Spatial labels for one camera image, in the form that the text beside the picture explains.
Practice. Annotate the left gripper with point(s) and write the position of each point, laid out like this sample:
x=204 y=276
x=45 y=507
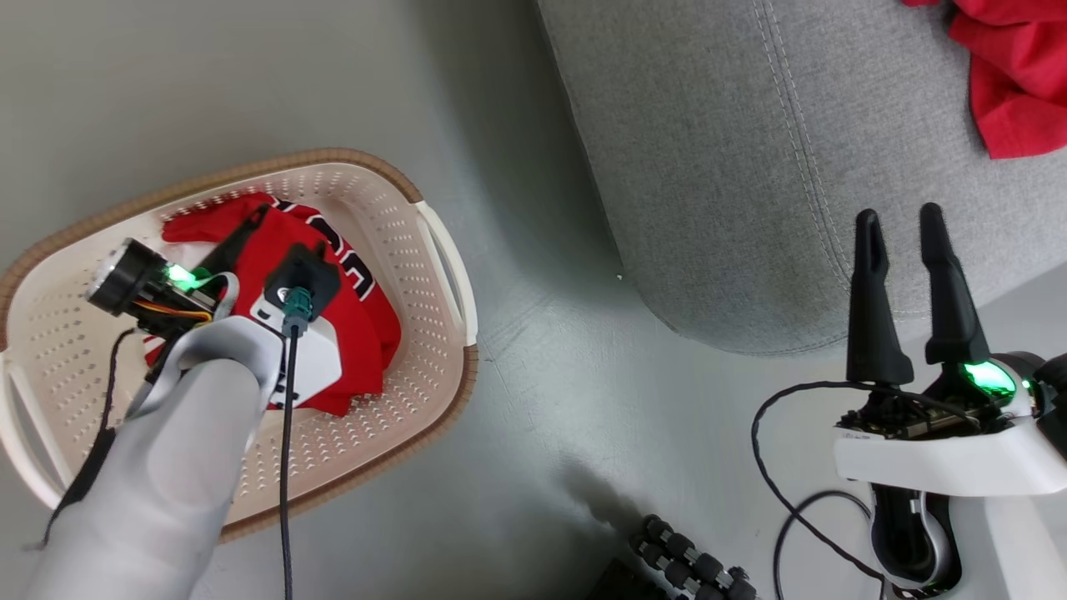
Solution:
x=125 y=279

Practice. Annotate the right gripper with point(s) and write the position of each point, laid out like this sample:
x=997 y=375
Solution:
x=959 y=458

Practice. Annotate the red jersey with lettering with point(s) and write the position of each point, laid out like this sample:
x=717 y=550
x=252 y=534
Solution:
x=358 y=333

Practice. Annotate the plain red garment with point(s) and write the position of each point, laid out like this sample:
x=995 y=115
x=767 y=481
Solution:
x=1017 y=83

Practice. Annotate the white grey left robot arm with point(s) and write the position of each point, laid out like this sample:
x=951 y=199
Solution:
x=150 y=483

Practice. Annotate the black roller wheel robot base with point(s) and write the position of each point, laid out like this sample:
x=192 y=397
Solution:
x=692 y=567

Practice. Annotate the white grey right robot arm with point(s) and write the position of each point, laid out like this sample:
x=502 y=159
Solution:
x=1017 y=550

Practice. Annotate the cream laundry basket brown rim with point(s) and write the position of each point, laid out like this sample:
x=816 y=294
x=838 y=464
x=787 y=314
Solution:
x=400 y=417

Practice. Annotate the grey fabric cushion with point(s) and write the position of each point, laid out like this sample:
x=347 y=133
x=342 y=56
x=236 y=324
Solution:
x=708 y=167

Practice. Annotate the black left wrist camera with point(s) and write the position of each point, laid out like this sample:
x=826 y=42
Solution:
x=302 y=268

